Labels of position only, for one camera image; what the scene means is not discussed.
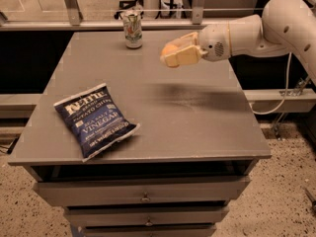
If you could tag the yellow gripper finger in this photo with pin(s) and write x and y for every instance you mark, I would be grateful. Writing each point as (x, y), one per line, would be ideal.
(187, 55)
(189, 39)

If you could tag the middle grey drawer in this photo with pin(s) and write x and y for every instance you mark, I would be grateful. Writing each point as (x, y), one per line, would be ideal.
(147, 216)

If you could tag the orange fruit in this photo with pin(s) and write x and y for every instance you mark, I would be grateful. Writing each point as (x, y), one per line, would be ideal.
(169, 48)

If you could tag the bottom grey drawer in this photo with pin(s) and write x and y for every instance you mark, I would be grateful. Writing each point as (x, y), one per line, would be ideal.
(153, 231)

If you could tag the white drink can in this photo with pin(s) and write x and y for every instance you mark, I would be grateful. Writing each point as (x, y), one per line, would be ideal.
(132, 29)

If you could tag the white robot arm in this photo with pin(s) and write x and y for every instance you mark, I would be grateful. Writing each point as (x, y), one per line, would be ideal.
(284, 26)

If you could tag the grey drawer cabinet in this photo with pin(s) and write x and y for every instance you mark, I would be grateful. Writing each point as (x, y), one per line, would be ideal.
(194, 121)

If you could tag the blue potato chips bag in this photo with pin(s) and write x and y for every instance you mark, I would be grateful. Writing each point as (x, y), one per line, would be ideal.
(95, 120)

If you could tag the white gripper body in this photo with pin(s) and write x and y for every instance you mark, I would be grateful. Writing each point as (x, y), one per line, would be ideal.
(213, 43)

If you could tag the grey drawer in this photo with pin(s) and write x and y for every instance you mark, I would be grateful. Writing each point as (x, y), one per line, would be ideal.
(147, 216)
(142, 191)
(153, 231)

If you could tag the top grey drawer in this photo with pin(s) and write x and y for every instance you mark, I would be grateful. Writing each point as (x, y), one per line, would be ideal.
(142, 191)

